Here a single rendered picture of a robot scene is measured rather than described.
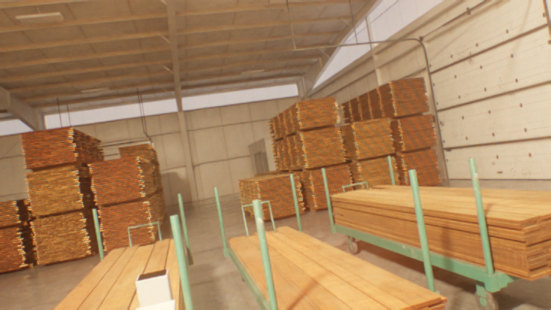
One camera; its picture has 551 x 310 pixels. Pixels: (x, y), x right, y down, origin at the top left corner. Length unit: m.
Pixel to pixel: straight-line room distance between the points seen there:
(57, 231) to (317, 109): 6.91
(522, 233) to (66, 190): 9.04
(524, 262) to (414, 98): 8.99
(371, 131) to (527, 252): 8.27
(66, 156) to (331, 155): 6.45
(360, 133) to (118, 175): 6.25
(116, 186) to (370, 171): 6.43
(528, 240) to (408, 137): 8.62
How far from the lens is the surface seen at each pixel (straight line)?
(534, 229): 3.11
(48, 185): 10.23
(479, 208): 3.15
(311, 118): 10.30
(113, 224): 9.91
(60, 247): 10.16
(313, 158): 10.32
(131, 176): 9.72
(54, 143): 10.09
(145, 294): 0.82
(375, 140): 10.92
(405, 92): 11.61
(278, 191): 10.00
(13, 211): 10.39
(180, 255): 2.41
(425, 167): 11.75
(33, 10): 14.54
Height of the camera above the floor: 1.48
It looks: 1 degrees up
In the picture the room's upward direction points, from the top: 10 degrees counter-clockwise
